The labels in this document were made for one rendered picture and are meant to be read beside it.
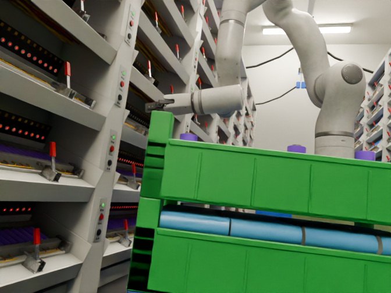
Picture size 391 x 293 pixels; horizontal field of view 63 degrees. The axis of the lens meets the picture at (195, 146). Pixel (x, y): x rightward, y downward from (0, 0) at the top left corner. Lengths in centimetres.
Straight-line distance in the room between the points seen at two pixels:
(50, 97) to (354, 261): 66
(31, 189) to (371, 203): 63
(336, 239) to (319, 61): 94
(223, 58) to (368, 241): 86
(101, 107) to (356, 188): 78
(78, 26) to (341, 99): 78
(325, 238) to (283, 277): 5
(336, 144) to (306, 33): 38
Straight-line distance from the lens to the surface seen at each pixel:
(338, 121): 110
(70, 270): 93
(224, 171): 29
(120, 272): 126
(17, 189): 73
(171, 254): 29
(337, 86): 108
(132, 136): 111
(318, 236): 31
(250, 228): 30
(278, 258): 30
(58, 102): 80
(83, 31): 89
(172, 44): 179
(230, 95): 103
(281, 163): 30
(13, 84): 71
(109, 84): 98
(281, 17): 126
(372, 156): 36
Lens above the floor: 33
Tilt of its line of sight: 8 degrees up
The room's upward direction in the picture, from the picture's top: 7 degrees clockwise
